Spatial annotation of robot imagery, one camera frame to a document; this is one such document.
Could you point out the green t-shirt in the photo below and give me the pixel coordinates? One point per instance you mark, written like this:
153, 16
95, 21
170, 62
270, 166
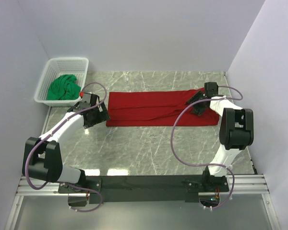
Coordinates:
64, 88

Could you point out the red t-shirt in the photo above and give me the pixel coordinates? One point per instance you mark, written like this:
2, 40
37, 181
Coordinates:
147, 108

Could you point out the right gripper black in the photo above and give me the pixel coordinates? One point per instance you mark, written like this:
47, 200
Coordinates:
197, 95

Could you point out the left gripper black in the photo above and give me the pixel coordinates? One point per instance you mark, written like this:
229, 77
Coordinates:
103, 115

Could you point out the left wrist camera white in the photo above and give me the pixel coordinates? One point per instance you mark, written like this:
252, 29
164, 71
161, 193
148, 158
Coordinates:
82, 94

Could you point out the white plastic laundry basket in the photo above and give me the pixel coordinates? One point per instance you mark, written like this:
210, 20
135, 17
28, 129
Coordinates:
54, 68

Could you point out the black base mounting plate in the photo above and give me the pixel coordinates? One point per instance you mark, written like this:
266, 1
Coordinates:
155, 187

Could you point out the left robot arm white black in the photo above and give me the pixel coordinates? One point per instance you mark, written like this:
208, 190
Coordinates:
42, 155

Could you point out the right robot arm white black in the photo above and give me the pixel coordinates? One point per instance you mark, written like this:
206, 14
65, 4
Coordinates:
235, 134

